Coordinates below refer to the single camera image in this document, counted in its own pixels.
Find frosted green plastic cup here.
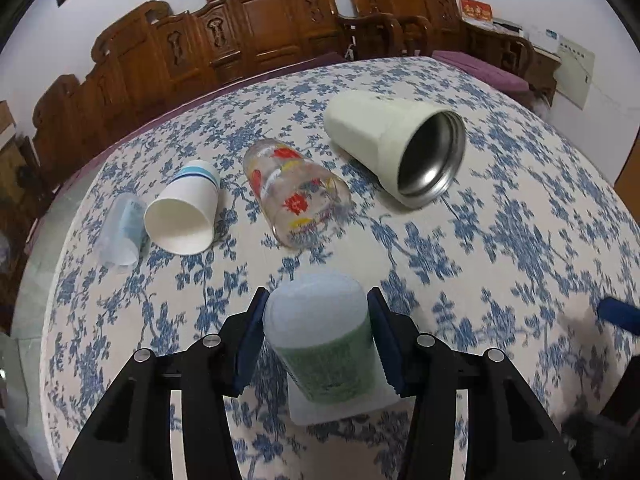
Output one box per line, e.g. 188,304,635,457
262,273,399,426

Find white paper cup blue stripes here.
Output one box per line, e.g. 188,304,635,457
143,159,220,256

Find glass cup red flowers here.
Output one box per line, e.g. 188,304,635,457
243,139,352,249

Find clear plastic cup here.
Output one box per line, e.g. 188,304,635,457
96,193,146,271

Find white steel-lined thermos cup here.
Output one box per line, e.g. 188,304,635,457
323,90,466,209

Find blue floral tablecloth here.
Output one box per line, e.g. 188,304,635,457
40,58,639,465

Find wooden side table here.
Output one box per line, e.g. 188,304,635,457
464,19,564,108

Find purple armchair cushion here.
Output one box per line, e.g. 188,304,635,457
432,50,529,93

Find white router box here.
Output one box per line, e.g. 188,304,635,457
528,26,560,54

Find carved wooden sofa bench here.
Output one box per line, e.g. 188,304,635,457
32,0,404,188

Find carved wooden armchair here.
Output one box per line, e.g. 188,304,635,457
346,0,536,106

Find red greeting card box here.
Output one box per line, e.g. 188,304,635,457
459,0,492,23

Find white wall distribution box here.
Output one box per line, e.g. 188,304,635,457
554,36,596,110

